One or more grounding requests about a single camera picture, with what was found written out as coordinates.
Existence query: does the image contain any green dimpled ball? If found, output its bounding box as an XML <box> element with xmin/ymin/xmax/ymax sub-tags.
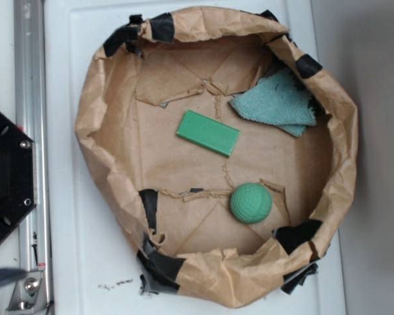
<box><xmin>230</xmin><ymin>183</ymin><xmax>273</xmax><ymax>224</ymax></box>

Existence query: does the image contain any brown paper bag tray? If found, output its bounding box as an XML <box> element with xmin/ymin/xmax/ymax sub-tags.
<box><xmin>75</xmin><ymin>6</ymin><xmax>359</xmax><ymax>308</ymax></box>

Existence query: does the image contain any green rectangular block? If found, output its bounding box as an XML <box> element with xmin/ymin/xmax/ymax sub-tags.
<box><xmin>177</xmin><ymin>110</ymin><xmax>240</xmax><ymax>158</ymax></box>

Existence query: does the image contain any teal terry cloth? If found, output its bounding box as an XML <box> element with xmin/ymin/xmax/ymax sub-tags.
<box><xmin>229</xmin><ymin>68</ymin><xmax>317</xmax><ymax>137</ymax></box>

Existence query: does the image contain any white plastic tray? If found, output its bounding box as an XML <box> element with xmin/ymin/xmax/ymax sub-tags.
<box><xmin>44</xmin><ymin>1</ymin><xmax>346</xmax><ymax>314</ymax></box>

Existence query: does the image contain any blue denim fabric piece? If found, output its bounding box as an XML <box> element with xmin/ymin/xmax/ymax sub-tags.
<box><xmin>0</xmin><ymin>268</ymin><xmax>27</xmax><ymax>287</ymax></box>

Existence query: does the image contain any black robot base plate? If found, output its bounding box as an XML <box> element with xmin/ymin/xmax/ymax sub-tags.
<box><xmin>0</xmin><ymin>112</ymin><xmax>35</xmax><ymax>245</ymax></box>

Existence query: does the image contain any aluminium extrusion rail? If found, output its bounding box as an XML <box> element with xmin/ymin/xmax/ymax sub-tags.
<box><xmin>14</xmin><ymin>1</ymin><xmax>55</xmax><ymax>314</ymax></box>

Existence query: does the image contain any metal corner bracket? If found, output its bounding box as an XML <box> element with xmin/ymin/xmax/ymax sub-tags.
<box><xmin>5</xmin><ymin>271</ymin><xmax>48</xmax><ymax>314</ymax></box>

